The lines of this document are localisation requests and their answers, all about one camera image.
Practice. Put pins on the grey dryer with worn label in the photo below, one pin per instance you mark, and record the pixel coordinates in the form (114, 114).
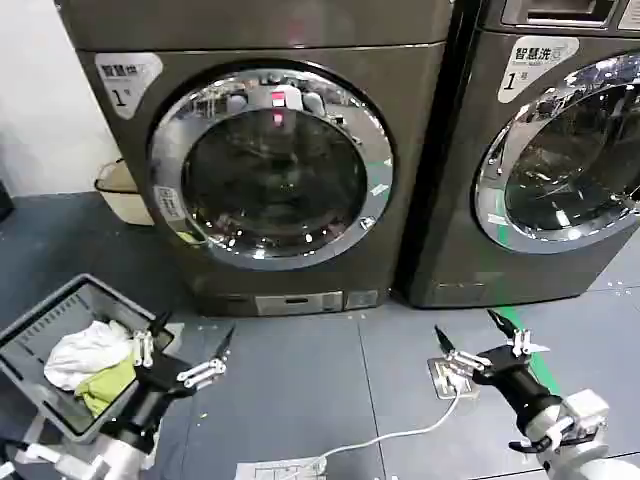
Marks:
(125, 35)

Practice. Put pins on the silver floor socket plate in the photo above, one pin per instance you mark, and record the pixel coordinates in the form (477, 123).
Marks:
(442, 375)

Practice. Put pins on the grey plastic laundry basket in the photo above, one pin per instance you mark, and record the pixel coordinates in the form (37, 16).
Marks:
(107, 305)

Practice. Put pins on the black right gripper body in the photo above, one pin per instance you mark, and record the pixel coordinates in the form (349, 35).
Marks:
(515, 380)

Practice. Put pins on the grey dryer with clean label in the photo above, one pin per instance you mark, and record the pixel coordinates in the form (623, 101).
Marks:
(450, 175)

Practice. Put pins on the green cloth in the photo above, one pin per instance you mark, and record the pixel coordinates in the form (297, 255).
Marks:
(112, 382)

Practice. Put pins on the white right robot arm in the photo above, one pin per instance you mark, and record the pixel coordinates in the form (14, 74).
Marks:
(595, 450)

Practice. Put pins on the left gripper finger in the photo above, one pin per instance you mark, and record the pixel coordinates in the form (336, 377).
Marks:
(144, 347)
(205, 371)

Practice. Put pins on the white cloth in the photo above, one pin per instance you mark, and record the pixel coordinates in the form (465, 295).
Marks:
(82, 352)

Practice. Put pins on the white printed paper sheet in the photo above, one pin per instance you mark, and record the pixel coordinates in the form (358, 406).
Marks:
(270, 470)

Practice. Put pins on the round glass door, red reflection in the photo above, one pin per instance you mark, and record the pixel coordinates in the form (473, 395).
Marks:
(272, 185)

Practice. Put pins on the cream plastic bin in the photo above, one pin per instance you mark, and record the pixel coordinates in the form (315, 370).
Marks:
(117, 192)

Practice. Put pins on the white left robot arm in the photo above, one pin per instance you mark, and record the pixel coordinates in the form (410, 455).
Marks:
(75, 462)

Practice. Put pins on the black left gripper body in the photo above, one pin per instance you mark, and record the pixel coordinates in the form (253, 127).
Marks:
(150, 395)

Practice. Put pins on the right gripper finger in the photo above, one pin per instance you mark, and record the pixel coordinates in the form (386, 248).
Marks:
(462, 360)
(522, 342)

